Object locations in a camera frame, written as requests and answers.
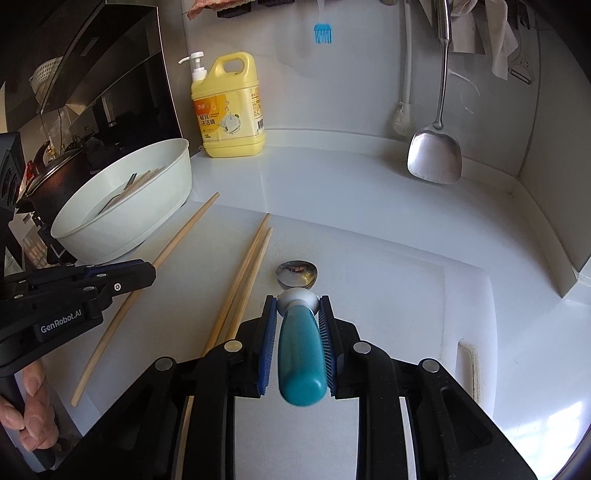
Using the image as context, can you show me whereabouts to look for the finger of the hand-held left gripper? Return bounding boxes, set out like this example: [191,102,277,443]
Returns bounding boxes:
[14,264,157,319]
[11,260,149,287]

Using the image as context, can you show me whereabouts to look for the dark pot with glass lid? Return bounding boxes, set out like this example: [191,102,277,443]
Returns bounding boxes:
[18,142,90,213]

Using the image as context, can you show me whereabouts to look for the black wall hook rack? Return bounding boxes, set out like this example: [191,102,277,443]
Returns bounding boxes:
[216,0,296,19]

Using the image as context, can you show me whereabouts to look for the yellow detergent pump bottle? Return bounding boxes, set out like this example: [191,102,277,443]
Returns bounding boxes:
[178,52,267,158]

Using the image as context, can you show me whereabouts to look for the white hanging cloth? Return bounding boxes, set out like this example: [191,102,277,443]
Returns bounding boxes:
[450,0,520,80]

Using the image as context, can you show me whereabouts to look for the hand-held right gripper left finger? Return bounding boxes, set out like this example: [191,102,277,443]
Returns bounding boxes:
[60,295,280,480]

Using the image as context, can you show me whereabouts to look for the white bottle brush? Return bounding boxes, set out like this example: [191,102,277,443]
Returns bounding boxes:
[390,0,417,139]

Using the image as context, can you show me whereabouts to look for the white bowl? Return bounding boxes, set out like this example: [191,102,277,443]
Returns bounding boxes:
[50,137,193,264]

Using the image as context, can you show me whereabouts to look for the white plastic basket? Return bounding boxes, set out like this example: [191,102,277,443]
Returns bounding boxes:
[28,56,63,100]

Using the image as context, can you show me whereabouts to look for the white cutting board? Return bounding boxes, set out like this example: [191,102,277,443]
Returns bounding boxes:
[44,203,492,480]

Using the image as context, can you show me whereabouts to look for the person's left hand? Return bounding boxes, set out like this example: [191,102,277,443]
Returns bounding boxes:
[0,359,60,454]

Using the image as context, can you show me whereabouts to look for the teal handled metal spoon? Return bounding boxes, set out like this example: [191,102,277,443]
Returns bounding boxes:
[276,260,329,408]

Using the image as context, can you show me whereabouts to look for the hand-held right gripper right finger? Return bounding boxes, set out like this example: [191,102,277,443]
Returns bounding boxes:
[318,295,539,480]

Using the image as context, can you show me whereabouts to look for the long wooden chopstick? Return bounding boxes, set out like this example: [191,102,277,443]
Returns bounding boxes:
[71,193,221,408]

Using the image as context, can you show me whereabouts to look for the black range hood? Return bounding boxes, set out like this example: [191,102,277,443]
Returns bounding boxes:
[0,0,183,153]

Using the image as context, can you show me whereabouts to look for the red checkered cloth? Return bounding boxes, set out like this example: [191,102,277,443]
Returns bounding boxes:
[187,0,241,20]

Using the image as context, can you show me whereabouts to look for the metal spatula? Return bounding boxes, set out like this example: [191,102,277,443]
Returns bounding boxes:
[407,0,463,185]

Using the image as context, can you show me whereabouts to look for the short wooden chopstick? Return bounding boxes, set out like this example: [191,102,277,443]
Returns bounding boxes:
[216,226,274,346]
[178,213,271,464]
[129,167,166,190]
[124,170,153,192]

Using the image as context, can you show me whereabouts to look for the dark metal fork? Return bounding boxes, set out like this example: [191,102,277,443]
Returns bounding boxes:
[99,173,138,213]

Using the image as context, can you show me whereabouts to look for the blue silicone brush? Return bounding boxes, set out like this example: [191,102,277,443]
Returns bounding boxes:
[313,0,334,45]

